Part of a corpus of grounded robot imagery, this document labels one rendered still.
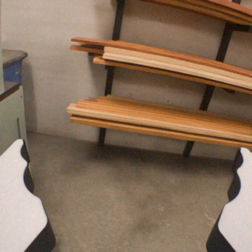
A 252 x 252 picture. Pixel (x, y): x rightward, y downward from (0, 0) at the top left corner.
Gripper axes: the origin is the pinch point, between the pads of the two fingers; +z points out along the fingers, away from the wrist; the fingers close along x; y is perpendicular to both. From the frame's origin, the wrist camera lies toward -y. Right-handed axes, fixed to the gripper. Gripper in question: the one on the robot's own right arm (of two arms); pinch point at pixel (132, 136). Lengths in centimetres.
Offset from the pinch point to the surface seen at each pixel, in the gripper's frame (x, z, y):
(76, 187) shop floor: -41, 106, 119
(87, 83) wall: -41, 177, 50
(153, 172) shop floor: 28, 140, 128
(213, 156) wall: 109, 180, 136
